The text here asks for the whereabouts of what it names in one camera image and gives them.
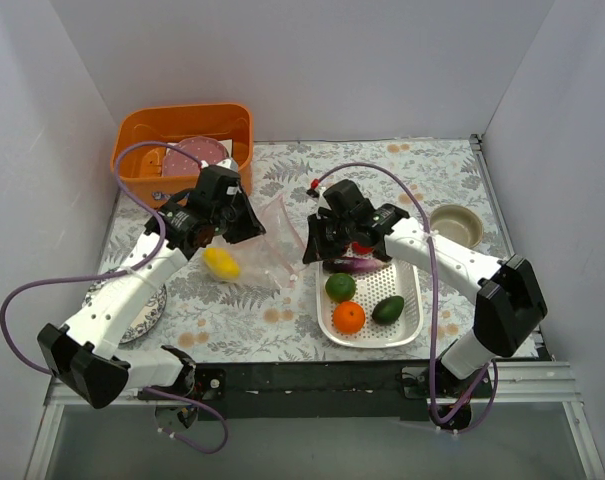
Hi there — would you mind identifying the blue floral plate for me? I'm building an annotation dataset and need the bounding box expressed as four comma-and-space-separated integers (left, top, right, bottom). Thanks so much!
82, 280, 168, 346

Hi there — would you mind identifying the dark green avocado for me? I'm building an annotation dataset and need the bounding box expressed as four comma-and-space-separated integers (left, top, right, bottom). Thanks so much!
371, 295, 405, 326

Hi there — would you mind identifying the pink polka dot plate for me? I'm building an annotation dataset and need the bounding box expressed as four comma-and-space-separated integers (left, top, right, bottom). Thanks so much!
162, 136, 229, 177

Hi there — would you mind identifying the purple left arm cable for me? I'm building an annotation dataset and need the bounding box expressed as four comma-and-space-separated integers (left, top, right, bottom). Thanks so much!
0, 140, 229, 455

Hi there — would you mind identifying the green lime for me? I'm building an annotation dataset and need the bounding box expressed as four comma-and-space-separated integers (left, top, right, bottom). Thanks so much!
325, 273, 357, 303

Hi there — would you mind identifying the red apple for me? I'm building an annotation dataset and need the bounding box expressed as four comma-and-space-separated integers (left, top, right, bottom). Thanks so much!
351, 242, 374, 255

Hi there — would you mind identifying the floral patterned table mat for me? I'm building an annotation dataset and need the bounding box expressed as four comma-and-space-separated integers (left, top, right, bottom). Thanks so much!
128, 139, 509, 363

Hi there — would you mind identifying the orange plastic tub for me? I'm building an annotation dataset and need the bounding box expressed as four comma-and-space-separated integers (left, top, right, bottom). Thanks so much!
112, 103, 253, 208

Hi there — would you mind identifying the clear zip top bag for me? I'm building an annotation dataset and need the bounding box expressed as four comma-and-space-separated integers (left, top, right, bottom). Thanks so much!
201, 195, 305, 289

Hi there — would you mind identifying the orange tangerine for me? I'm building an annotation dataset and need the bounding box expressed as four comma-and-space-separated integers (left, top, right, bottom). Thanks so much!
332, 301, 366, 335

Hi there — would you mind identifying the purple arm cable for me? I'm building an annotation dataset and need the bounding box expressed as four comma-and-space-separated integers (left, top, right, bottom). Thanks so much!
306, 162, 498, 434
0, 140, 229, 455

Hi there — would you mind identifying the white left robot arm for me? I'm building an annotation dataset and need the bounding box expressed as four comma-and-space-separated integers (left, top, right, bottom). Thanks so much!
37, 160, 265, 409

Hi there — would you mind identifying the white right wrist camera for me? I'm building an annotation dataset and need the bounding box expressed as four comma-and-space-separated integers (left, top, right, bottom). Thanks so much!
306, 179, 330, 211

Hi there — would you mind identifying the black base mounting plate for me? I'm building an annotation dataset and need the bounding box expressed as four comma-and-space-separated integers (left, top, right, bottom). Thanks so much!
136, 359, 498, 421

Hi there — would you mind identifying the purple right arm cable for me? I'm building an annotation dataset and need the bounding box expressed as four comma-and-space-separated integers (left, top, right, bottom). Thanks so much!
306, 162, 498, 434

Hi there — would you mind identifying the yellow mango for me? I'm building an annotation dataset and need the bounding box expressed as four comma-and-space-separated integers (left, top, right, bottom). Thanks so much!
202, 247, 241, 281

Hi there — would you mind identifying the white perforated plastic basket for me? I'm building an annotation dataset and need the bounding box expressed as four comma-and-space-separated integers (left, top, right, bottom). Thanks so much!
314, 260, 424, 349

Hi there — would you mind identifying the beige ceramic bowl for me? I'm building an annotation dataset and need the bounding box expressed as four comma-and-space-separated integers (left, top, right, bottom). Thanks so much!
430, 204, 484, 249

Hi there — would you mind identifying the aluminium table edge rail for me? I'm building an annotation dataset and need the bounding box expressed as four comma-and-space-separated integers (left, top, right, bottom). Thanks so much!
469, 132, 605, 480

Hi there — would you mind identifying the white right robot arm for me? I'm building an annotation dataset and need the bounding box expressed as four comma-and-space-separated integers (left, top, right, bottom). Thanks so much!
303, 180, 548, 398

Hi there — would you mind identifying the purple eggplant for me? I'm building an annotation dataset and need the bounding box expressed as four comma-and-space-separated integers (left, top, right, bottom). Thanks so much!
322, 257, 387, 274

